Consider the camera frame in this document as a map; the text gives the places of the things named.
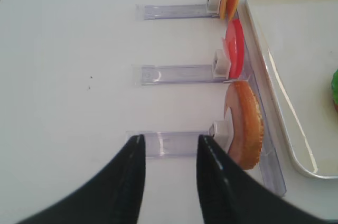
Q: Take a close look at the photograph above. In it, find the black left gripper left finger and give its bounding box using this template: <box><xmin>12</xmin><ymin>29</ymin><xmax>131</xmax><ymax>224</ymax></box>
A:
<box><xmin>21</xmin><ymin>134</ymin><xmax>146</xmax><ymax>223</ymax></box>

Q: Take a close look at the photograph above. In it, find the bun slice left rack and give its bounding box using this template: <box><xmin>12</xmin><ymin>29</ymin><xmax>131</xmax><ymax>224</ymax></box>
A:
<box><xmin>224</xmin><ymin>81</ymin><xmax>265</xmax><ymax>170</ymax></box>

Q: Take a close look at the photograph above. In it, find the white cheese rack pusher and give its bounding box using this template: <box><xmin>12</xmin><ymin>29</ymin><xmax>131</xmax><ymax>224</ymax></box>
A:
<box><xmin>206</xmin><ymin>0</ymin><xmax>221</xmax><ymax>14</ymax></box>

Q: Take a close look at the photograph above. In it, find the clear tomato rack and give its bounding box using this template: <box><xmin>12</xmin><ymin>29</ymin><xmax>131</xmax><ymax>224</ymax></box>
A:
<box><xmin>133</xmin><ymin>64</ymin><xmax>251</xmax><ymax>87</ymax></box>

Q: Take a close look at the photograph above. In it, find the clear bun rack left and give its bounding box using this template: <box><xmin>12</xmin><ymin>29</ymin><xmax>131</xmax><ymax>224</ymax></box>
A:
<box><xmin>126</xmin><ymin>129</ymin><xmax>275</xmax><ymax>160</ymax></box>

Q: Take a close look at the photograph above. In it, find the cream metal tray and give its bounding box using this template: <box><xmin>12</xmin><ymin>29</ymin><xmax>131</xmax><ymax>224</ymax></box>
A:
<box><xmin>245</xmin><ymin>0</ymin><xmax>337</xmax><ymax>179</ymax></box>

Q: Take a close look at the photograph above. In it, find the clear cheese rack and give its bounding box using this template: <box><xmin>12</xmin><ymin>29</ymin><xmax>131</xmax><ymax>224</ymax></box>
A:
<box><xmin>136</xmin><ymin>4</ymin><xmax>219</xmax><ymax>21</ymax></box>

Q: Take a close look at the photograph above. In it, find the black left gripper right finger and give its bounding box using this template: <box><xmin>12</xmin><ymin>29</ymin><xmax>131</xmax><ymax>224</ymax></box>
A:
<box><xmin>196</xmin><ymin>135</ymin><xmax>337</xmax><ymax>223</ymax></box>

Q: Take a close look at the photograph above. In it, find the white left bun rack pusher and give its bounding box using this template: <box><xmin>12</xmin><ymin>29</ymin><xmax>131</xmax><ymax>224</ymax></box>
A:
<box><xmin>209</xmin><ymin>120</ymin><xmax>234</xmax><ymax>152</ymax></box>

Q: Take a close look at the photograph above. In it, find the clear left stopper rail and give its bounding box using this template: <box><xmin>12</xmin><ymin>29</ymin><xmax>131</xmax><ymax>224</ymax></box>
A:
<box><xmin>236</xmin><ymin>6</ymin><xmax>287</xmax><ymax>197</ymax></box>

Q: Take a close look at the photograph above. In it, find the green lettuce leaf on tray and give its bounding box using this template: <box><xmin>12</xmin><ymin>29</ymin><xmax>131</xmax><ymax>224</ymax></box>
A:
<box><xmin>331</xmin><ymin>70</ymin><xmax>338</xmax><ymax>107</ymax></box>

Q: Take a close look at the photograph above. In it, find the red tomato slice in rack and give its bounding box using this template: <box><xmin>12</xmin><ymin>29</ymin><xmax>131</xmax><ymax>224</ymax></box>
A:
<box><xmin>223</xmin><ymin>18</ymin><xmax>245</xmax><ymax>79</ymax></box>

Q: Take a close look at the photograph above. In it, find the white tomato rack pusher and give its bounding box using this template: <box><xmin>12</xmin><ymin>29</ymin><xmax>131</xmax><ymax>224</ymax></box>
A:
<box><xmin>212</xmin><ymin>49</ymin><xmax>231</xmax><ymax>79</ymax></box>

